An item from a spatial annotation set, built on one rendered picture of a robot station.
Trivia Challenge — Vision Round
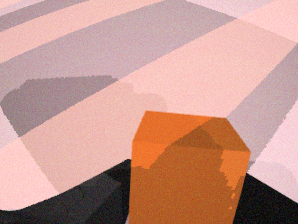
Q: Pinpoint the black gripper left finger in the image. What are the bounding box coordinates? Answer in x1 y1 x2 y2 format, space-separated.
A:
0 159 132 224

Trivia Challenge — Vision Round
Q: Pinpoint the orange block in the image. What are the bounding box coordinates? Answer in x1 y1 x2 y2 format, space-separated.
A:
129 109 251 224

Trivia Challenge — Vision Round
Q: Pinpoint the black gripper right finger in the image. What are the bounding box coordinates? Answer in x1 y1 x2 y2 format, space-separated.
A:
233 172 298 224

